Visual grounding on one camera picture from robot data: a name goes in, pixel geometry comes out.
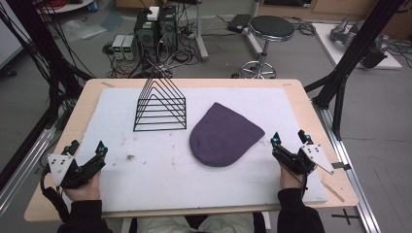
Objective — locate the flat black device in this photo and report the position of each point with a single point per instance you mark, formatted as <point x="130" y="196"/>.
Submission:
<point x="238" y="22"/>

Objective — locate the purple knitted beanie hat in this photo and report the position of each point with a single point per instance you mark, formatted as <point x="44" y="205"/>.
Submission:
<point x="223" y="136"/>

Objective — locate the white box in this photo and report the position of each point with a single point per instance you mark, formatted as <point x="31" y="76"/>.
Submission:
<point x="153" y="13"/>

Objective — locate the long beige tape strip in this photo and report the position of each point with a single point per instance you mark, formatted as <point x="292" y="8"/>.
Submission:
<point x="333" y="192"/>

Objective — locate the blue tape roll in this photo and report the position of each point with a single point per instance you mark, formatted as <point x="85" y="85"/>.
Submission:
<point x="93" y="6"/>

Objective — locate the person's right hand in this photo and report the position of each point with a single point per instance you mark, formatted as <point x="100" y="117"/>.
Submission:
<point x="287" y="179"/>

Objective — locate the white round table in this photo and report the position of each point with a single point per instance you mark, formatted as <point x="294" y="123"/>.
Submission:
<point x="64" y="6"/>

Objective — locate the person's right leg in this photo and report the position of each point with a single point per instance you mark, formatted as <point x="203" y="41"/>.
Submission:
<point x="226" y="223"/>

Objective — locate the grey metal desk leg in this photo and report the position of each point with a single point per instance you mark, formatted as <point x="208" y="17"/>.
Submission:
<point x="253" y="35"/>
<point x="201" y="32"/>

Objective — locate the black round stool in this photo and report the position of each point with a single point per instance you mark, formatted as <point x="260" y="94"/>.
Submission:
<point x="271" y="27"/>

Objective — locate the grey power supply unit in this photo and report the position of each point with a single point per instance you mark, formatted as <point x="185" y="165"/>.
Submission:
<point x="129" y="47"/>
<point x="118" y="47"/>

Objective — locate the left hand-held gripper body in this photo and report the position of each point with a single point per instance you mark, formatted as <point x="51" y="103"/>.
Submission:
<point x="60" y="166"/>

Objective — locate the aluminium rail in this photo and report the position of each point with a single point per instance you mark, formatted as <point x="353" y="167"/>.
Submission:
<point x="350" y="181"/>
<point x="29" y="161"/>

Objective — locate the black computer tower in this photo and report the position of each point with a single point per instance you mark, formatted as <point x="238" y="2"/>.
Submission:
<point x="145" y="35"/>
<point x="167" y="29"/>

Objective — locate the person's left leg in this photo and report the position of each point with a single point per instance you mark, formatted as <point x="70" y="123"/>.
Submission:
<point x="162" y="225"/>

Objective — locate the person's left hand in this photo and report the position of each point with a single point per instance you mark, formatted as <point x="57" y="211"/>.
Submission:
<point x="82" y="191"/>

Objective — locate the white platform board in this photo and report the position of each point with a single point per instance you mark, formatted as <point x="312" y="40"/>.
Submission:
<point x="327" y="48"/>

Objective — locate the black metal frame stand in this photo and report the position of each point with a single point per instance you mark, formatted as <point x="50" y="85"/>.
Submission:
<point x="48" y="58"/>
<point x="356" y="48"/>

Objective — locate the clear plastic sheet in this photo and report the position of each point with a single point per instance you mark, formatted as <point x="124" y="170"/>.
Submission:
<point x="84" y="29"/>

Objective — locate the black tape cross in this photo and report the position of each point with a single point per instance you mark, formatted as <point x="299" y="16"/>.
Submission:
<point x="345" y="216"/>

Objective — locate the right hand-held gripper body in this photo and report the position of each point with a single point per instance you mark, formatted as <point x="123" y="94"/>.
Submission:
<point x="299" y="159"/>

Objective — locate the person's leg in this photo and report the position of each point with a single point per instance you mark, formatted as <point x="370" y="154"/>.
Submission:
<point x="226" y="223"/>
<point x="162" y="225"/>

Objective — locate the black tape piece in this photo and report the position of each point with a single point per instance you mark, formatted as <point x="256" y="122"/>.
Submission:
<point x="341" y="166"/>

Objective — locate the white foam mat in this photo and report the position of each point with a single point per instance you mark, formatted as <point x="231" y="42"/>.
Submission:
<point x="162" y="176"/>

